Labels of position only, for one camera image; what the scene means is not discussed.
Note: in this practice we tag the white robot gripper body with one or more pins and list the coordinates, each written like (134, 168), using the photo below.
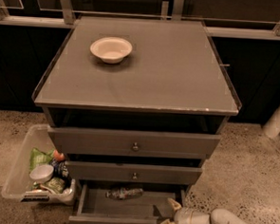
(182, 218)

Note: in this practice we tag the clear plastic water bottle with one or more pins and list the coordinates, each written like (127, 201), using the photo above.
(123, 193)

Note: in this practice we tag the bottom grey drawer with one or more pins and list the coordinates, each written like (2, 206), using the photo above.
(152, 207)

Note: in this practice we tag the grey drawer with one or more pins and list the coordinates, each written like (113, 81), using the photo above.
(152, 207)
(133, 172)
(133, 143)

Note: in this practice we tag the top grey drawer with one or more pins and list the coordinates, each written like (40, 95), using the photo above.
(133, 143)

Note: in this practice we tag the middle grey drawer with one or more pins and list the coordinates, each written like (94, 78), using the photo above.
(133, 172)

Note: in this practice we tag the grey drawer cabinet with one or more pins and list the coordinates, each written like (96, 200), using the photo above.
(172, 81)

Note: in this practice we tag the green packet in bin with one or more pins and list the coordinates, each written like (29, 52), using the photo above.
(56, 185)

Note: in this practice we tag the dark blue snack bag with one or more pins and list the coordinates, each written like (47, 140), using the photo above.
(59, 167)

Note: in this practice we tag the orange item in bin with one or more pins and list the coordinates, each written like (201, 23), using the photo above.
(58, 156)

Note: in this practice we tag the white bowl in bin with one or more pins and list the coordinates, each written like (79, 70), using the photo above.
(42, 174)

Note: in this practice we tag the clear plastic storage bin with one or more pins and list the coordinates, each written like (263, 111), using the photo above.
(19, 185)

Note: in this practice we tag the green snack bag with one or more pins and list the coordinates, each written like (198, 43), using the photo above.
(38, 158)

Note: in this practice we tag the white paper bowl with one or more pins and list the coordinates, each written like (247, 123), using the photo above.
(111, 50)

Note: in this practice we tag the metal railing frame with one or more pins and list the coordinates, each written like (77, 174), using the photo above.
(247, 19)

